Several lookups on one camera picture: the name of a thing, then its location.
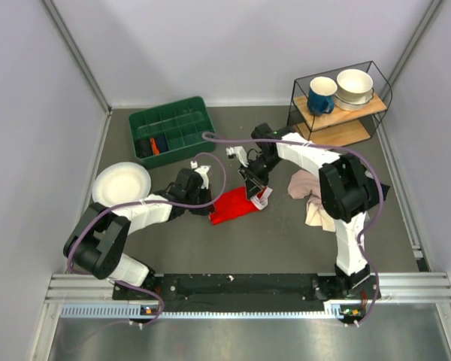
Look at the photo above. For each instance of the white plate under bowl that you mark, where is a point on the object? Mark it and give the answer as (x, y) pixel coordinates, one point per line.
(353, 106)

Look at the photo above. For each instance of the green compartment tray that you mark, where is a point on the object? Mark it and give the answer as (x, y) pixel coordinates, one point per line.
(182, 122)

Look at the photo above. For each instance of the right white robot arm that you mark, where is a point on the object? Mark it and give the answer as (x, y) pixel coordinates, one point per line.
(347, 191)

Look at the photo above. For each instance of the aluminium frame rail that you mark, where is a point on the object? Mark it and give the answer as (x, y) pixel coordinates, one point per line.
(87, 297)

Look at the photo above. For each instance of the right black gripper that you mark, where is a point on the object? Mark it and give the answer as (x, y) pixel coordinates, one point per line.
(255, 184)

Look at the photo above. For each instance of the white paper plate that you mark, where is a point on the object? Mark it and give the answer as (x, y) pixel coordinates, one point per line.
(122, 182)

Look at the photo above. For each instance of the cream bowl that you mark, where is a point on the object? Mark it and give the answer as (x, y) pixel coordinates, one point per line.
(352, 84)

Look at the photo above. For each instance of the blue item in tray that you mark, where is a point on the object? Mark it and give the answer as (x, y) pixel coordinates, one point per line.
(161, 143)

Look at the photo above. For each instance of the orange item in tray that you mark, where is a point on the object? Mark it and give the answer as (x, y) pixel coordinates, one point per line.
(155, 149)

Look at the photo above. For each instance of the pink beige garment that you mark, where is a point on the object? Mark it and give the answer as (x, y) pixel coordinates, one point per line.
(304, 185)

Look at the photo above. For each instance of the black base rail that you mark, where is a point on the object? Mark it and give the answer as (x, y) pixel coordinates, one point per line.
(255, 292)

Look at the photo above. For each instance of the red underwear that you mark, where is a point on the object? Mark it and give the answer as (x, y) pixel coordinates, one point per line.
(234, 204)

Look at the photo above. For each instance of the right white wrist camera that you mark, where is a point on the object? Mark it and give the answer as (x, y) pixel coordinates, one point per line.
(239, 154)

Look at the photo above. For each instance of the blue mug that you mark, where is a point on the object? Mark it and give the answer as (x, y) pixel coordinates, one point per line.
(320, 96)

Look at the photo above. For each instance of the black wire wooden shelf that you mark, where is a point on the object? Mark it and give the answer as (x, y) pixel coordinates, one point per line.
(340, 127)

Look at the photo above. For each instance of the black item in tray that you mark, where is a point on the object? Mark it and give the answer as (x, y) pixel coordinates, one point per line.
(143, 148)

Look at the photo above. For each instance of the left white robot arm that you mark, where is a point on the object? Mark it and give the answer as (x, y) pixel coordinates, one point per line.
(96, 245)

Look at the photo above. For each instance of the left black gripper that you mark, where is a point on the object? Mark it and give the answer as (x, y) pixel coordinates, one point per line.
(202, 210)

